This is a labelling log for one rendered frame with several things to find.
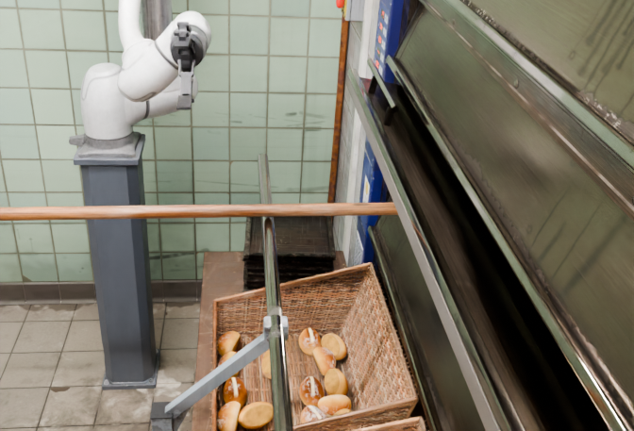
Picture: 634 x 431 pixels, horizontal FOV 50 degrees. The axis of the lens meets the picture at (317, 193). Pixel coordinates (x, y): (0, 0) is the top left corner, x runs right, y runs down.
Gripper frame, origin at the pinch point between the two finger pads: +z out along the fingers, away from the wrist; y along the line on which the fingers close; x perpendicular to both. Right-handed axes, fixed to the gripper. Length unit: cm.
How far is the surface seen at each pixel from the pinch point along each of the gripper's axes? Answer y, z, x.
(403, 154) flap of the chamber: 9, 20, -45
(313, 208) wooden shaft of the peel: 29.2, 6.8, -29.4
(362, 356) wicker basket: 81, 0, -47
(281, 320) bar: 32, 43, -20
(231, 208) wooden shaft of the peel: 29.1, 6.8, -10.4
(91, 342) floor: 149, -88, 49
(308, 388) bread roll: 85, 7, -31
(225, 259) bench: 91, -64, -7
